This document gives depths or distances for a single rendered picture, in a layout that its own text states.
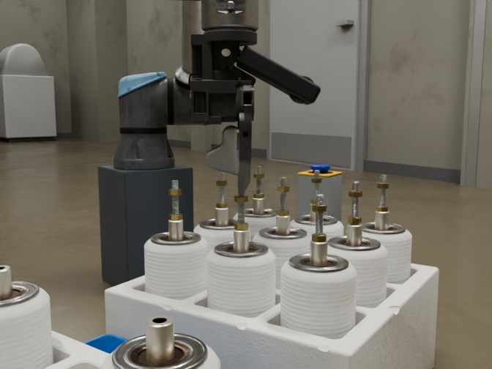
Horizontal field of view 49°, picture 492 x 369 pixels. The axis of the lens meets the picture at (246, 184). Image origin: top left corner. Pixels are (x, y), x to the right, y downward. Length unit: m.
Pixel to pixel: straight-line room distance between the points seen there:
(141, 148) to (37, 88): 6.41
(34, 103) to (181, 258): 6.95
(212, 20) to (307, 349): 0.41
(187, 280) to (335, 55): 3.41
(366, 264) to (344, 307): 0.10
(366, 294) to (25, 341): 0.44
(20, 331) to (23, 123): 7.07
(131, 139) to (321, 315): 0.79
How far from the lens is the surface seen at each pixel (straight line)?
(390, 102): 3.78
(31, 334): 0.61
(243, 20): 0.70
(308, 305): 0.67
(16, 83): 7.62
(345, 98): 3.99
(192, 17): 1.25
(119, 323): 0.84
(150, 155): 1.31
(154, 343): 0.44
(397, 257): 0.88
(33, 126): 7.66
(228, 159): 0.71
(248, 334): 0.69
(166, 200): 1.32
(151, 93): 1.32
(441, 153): 3.53
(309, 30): 4.33
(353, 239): 0.79
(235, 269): 0.71
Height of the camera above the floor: 0.45
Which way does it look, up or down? 8 degrees down
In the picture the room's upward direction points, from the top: straight up
